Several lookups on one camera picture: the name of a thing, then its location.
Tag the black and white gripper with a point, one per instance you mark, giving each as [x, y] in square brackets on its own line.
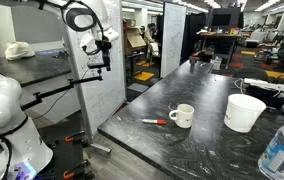
[101, 44]

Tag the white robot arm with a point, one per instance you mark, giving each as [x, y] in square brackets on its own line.
[25, 154]

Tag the white mug cup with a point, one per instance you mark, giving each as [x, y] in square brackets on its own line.
[182, 116]

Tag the cardboard box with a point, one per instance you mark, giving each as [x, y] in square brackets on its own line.
[134, 39]

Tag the white whiteboard left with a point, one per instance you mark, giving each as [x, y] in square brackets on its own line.
[99, 99]

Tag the white crumpled cloth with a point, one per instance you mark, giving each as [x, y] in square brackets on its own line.
[18, 50]

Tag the white whiteboard panel right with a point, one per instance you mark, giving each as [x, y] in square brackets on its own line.
[172, 38]

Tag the orange black clamp upper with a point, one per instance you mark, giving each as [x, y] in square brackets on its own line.
[74, 137]

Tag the orange black clamp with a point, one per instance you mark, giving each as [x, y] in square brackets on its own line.
[75, 171]
[74, 137]

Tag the black monitor background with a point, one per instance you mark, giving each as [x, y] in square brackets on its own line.
[221, 19]

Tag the orange black clamp lower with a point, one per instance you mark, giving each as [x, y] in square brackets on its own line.
[75, 171]

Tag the wooden desk background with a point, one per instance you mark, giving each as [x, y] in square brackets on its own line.
[224, 45]

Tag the white power strip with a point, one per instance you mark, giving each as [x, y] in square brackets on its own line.
[264, 84]

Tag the black office chair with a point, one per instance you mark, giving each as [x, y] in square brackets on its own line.
[253, 73]

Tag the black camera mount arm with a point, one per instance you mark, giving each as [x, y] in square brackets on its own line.
[71, 84]

